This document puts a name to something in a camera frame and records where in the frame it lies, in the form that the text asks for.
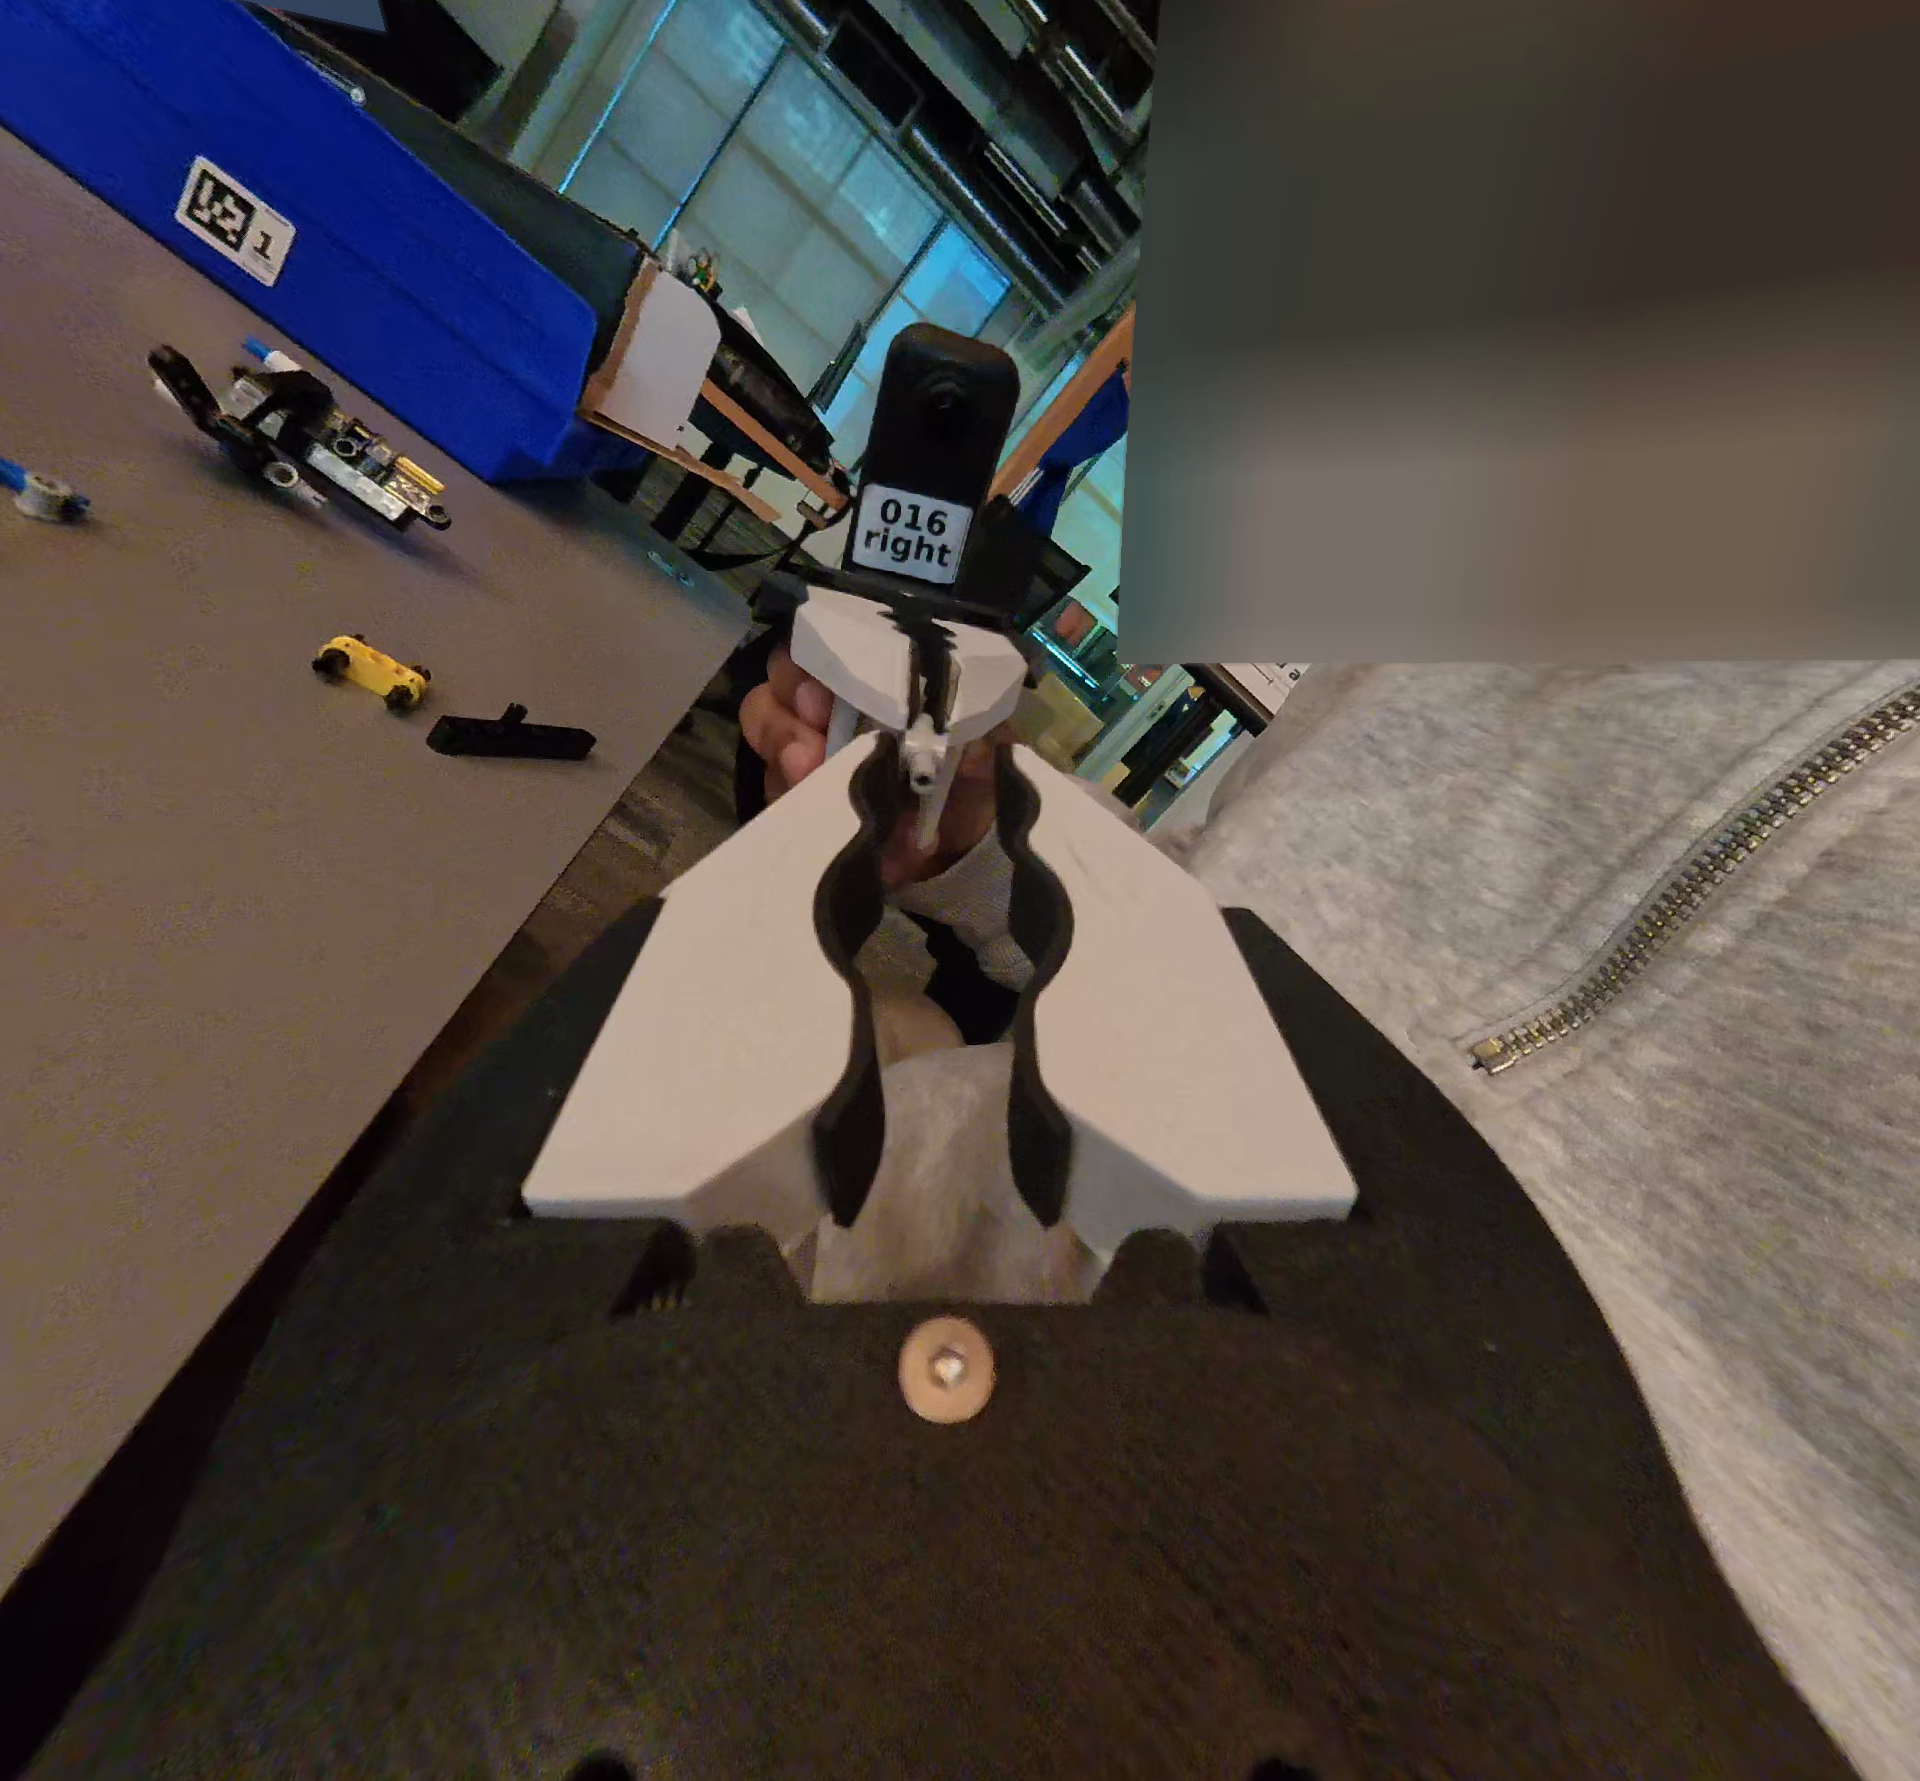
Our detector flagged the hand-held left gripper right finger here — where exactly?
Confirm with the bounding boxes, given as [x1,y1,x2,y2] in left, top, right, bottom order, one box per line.
[982,742,1361,1289]

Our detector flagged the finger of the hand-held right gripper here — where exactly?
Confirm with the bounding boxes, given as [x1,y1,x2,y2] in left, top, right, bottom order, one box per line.
[934,618,1033,737]
[791,592,921,766]

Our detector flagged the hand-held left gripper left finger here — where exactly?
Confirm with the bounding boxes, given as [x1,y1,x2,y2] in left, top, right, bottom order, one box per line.
[522,734,913,1230]

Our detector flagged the black lego connector piece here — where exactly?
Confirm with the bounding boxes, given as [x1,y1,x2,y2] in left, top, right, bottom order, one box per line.
[428,701,600,763]

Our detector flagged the person's right forearm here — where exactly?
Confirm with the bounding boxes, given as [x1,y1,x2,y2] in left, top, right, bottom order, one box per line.
[896,834,1031,949]

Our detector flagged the small yellow lego piece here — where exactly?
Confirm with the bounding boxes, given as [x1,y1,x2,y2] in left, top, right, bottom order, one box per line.
[313,632,435,712]

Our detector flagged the black grey yellow lego assembly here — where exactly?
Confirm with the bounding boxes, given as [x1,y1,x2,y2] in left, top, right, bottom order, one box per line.
[149,338,456,533]

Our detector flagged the person's right hand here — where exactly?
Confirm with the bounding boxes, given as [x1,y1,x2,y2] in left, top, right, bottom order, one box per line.
[738,640,1000,899]

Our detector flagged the hanging blue cloth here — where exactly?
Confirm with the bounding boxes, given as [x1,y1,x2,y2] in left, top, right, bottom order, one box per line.
[1046,378,1135,511]

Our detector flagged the wooden office desk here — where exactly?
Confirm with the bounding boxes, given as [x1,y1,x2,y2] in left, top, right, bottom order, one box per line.
[682,296,852,570]

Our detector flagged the light trousers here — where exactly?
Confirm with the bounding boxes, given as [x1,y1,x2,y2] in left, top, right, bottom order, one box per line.
[811,1002,1104,1306]

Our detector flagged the blue plastic bin holding box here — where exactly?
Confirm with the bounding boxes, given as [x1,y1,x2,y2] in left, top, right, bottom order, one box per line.
[0,0,650,487]

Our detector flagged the wooden post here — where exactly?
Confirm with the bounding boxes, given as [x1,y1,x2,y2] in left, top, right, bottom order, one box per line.
[982,304,1137,508]

